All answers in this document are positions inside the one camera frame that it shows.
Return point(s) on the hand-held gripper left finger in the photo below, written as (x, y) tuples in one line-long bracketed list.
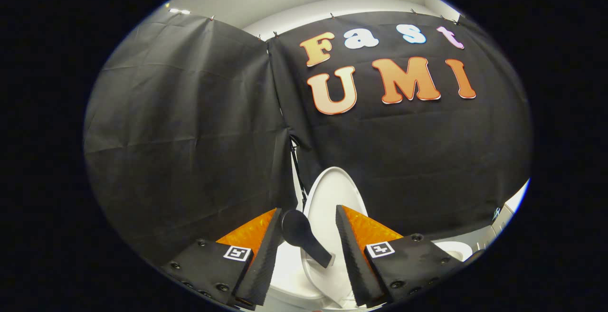
[(263, 264)]

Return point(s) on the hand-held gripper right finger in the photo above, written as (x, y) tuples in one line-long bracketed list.
[(354, 264)]

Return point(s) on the black backdrop cloth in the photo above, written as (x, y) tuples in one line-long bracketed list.
[(190, 136)]

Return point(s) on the white drawer cabinet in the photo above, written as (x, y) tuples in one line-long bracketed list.
[(517, 200)]

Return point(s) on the small ceiling light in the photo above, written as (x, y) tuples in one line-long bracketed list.
[(178, 11)]

